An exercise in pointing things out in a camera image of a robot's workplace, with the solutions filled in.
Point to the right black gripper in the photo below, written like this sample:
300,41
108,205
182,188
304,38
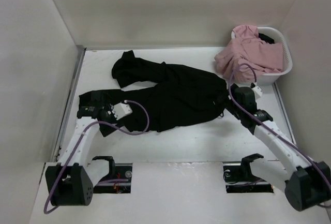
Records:
229,108

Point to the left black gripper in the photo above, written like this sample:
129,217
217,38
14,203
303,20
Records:
109,108

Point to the black trousers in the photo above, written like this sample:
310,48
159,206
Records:
182,95

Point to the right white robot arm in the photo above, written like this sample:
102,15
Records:
304,182

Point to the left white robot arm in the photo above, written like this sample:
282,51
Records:
72,180

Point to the white laundry basket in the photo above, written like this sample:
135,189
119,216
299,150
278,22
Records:
269,78

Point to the pink garment in basket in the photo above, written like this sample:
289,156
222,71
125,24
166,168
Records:
247,51

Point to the black garment in basket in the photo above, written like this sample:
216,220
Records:
266,38

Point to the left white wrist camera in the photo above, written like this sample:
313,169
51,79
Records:
121,110

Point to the aluminium table edge rail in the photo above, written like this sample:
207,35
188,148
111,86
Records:
72,90

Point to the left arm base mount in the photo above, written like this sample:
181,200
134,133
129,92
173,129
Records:
118,183

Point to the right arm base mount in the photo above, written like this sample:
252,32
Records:
236,181

